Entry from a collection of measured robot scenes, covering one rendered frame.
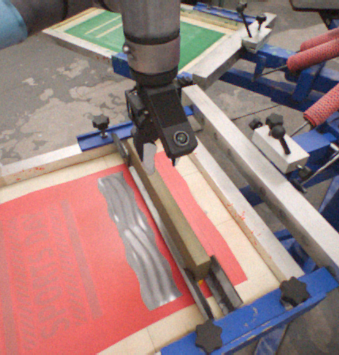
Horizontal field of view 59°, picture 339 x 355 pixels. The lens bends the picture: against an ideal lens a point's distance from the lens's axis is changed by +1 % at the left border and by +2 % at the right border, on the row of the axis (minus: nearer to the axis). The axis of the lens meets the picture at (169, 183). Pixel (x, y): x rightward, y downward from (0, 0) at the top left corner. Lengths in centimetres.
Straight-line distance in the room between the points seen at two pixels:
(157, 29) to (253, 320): 47
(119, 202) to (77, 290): 22
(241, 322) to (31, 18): 52
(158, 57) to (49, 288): 48
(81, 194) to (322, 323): 135
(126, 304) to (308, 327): 123
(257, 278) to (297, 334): 105
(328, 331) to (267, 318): 118
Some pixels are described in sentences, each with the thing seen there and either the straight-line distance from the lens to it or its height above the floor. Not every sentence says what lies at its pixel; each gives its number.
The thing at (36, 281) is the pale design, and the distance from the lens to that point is 68.
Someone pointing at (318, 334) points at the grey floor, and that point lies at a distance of 172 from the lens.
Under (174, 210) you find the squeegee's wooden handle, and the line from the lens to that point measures 58.
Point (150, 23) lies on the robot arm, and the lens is 40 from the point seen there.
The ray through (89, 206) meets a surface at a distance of 74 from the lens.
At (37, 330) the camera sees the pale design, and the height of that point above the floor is 95.
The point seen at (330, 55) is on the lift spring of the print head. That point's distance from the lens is 104.
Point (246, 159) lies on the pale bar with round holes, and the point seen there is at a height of 104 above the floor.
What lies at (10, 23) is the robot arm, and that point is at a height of 141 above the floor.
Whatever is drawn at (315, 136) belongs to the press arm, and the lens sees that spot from 83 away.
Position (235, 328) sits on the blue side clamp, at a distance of 56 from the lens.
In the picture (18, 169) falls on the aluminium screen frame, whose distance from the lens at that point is 83.
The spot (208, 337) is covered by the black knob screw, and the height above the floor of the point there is 106.
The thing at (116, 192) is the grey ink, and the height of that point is 96.
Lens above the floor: 154
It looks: 50 degrees down
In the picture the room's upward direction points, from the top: straight up
